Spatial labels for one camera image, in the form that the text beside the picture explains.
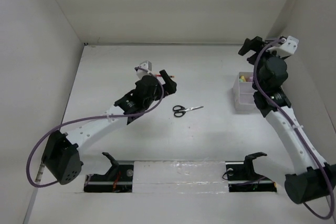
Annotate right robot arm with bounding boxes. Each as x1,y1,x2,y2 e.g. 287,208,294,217
238,36,335,204

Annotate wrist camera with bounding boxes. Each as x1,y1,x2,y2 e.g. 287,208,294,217
135,60,152,72
266,36,299,58

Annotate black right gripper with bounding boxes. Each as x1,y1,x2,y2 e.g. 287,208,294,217
240,36,288,90

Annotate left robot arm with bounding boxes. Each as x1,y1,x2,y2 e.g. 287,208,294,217
41,67,177,185

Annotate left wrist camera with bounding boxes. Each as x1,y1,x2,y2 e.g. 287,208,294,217
135,60,152,72

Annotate white divided container left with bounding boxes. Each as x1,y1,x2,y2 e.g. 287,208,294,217
232,72,257,111

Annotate black handled scissors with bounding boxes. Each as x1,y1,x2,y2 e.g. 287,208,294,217
172,105,203,118

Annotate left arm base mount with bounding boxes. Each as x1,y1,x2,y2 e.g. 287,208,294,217
83,152,134,193

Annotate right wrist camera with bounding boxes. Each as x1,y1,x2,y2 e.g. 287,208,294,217
266,36,299,58

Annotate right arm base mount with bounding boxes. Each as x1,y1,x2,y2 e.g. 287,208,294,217
222,152,277,193

